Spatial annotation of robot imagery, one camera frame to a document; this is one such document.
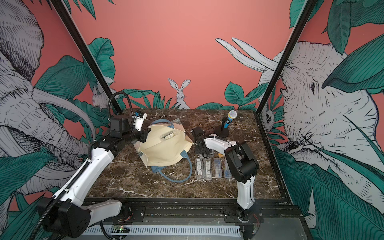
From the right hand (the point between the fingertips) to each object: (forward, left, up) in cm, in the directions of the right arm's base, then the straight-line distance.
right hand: (199, 148), depth 97 cm
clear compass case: (-14, 0, -1) cm, 14 cm away
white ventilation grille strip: (-44, +15, -2) cm, 47 cm away
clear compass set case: (-14, -5, -1) cm, 15 cm away
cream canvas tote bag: (-4, +22, +3) cm, 22 cm away
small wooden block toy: (-4, -14, -2) cm, 14 cm away
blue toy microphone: (+11, -20, +21) cm, 31 cm away
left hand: (-1, +26, +24) cm, 36 cm away
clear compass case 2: (-12, -11, -2) cm, 17 cm away
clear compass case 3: (-16, -17, -2) cm, 23 cm away
